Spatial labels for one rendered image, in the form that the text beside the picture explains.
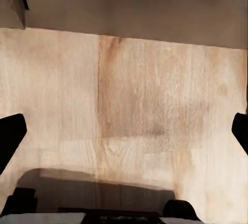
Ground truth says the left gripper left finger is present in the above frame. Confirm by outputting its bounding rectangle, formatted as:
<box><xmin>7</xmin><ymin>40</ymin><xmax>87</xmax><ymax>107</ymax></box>
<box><xmin>0</xmin><ymin>113</ymin><xmax>27</xmax><ymax>175</ymax></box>

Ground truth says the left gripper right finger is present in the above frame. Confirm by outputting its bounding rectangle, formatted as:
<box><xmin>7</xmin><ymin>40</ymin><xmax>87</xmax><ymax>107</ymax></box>
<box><xmin>231</xmin><ymin>113</ymin><xmax>248</xmax><ymax>155</ymax></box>

